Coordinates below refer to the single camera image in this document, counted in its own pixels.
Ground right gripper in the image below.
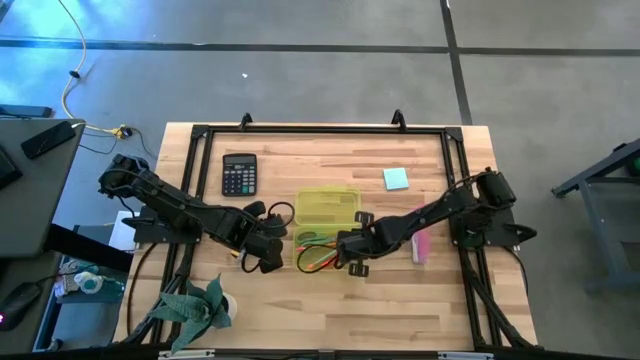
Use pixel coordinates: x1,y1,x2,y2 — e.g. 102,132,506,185
333,211,401,277

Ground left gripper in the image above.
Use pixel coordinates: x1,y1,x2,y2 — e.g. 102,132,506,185
230,200,285,275

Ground green handled scissors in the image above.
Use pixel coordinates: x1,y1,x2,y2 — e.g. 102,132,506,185
295,230,337,250

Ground yellow-green translucent pencil case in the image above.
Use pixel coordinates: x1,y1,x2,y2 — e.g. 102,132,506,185
291,186,366,274

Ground blue sticky note pad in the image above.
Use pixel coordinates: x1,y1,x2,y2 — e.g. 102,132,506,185
382,167,410,192

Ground black desk calculator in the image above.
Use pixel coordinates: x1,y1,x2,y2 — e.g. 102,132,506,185
221,152,259,198

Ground pink eraser block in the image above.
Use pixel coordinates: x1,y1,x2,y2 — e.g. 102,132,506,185
410,202,431,265

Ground potted green plant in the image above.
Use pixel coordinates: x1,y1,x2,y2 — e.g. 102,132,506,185
147,273,239,355

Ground white paper sheet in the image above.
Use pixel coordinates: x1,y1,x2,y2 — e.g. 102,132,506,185
108,209,142,252

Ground bag with teal roll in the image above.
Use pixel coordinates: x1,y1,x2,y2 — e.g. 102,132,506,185
53,258,126,305

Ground grey desk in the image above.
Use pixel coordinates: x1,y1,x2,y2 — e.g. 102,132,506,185
0,118,86,259

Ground black phone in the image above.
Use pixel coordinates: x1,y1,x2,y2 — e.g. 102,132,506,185
19,120,77,160

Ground black computer mouse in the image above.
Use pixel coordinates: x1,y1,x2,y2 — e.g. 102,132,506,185
0,282,41,332

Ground grey metal cart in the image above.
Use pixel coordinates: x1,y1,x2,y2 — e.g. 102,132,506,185
551,138,640,294

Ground black keyboard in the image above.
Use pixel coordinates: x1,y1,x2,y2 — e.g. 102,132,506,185
0,144,24,191

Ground flat black device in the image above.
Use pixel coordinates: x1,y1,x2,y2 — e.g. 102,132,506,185
0,103,54,120

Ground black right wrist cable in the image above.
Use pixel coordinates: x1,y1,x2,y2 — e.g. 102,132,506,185
296,243,342,274

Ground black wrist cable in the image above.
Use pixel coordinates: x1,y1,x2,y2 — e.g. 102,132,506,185
263,201,296,239
296,243,342,274

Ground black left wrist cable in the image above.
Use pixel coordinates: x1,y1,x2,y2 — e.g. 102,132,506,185
263,201,296,239

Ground black table frame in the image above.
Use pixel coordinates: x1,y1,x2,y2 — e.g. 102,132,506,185
119,109,539,351

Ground silver bracket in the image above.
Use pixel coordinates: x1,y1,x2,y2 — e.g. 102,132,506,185
438,351,494,360
158,349,216,360

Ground beige floor cable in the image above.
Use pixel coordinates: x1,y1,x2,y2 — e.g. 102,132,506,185
57,0,124,136

